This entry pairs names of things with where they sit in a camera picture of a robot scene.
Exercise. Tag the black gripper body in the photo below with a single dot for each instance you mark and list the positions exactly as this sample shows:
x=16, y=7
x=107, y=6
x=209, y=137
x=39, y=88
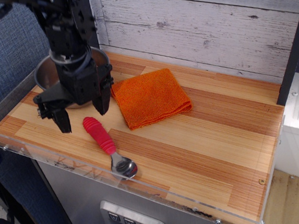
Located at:
x=78, y=87

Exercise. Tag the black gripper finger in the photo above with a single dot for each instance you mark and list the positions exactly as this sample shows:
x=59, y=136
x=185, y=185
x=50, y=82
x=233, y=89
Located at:
x=61, y=119
x=102, y=100

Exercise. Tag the red handled metal spoon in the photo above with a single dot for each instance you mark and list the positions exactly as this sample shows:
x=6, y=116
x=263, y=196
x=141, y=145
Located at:
x=121, y=167

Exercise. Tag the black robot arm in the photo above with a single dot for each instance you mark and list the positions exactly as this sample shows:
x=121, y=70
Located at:
x=68, y=28

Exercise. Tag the orange folded cloth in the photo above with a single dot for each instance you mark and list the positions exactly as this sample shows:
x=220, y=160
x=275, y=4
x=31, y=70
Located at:
x=150, y=98

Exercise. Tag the stainless steel bowl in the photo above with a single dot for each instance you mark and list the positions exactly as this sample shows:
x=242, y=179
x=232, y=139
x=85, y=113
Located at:
x=46, y=74

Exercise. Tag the steel toy appliance front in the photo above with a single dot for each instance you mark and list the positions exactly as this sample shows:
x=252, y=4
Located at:
x=89, y=199

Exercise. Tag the clear acrylic table guard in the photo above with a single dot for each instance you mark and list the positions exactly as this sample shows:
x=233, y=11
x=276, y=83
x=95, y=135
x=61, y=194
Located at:
x=216, y=159

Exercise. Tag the dark right frame post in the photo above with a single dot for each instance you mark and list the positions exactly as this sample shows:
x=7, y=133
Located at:
x=290, y=70

